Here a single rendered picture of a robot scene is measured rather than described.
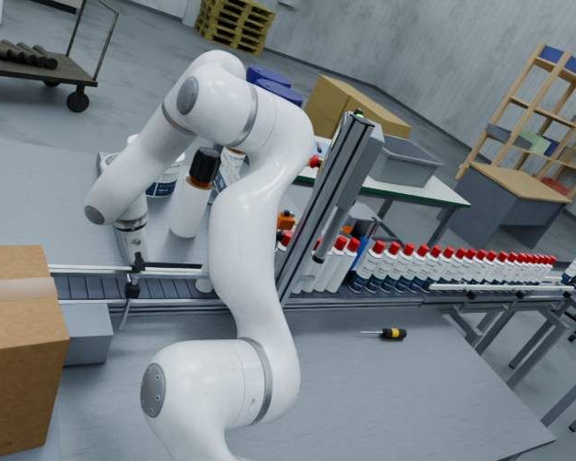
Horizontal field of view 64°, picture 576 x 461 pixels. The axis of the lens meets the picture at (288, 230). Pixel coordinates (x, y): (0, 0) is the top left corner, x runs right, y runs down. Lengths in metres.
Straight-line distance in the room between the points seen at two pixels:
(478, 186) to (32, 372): 5.17
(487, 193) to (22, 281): 5.09
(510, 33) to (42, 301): 11.55
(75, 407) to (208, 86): 0.71
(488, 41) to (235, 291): 11.71
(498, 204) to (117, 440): 4.90
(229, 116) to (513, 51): 11.19
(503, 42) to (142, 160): 11.28
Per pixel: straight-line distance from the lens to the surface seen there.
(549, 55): 8.04
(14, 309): 0.83
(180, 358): 0.61
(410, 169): 3.33
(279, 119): 0.70
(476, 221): 5.60
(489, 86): 11.77
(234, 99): 0.66
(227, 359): 0.63
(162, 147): 0.93
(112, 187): 0.96
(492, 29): 12.26
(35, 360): 0.81
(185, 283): 1.35
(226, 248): 0.64
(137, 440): 1.06
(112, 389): 1.12
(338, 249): 1.47
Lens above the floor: 1.69
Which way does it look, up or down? 27 degrees down
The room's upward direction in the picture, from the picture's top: 25 degrees clockwise
